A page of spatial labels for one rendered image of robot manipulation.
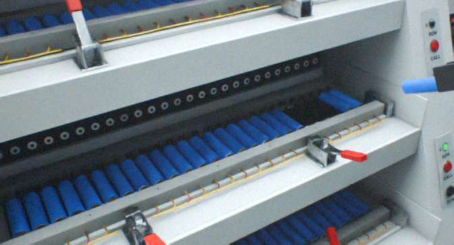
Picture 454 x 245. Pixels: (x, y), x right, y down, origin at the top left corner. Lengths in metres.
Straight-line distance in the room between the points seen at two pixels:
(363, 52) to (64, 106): 0.50
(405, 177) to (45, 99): 0.57
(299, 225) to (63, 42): 0.47
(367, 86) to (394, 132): 0.11
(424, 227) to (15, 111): 0.63
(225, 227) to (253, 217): 0.04
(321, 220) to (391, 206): 0.13
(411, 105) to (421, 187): 0.14
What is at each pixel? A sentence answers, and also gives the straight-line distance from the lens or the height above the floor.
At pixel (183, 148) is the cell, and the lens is 0.60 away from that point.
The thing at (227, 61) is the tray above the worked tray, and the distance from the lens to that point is 0.50.
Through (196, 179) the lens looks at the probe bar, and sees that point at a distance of 0.53.
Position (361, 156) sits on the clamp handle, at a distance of 0.54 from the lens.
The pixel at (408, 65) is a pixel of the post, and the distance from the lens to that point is 0.70.
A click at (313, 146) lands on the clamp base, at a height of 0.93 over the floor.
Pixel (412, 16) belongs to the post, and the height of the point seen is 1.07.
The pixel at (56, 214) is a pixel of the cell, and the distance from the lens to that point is 0.53.
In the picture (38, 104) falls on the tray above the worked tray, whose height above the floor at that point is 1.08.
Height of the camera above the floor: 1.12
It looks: 13 degrees down
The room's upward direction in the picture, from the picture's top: 12 degrees counter-clockwise
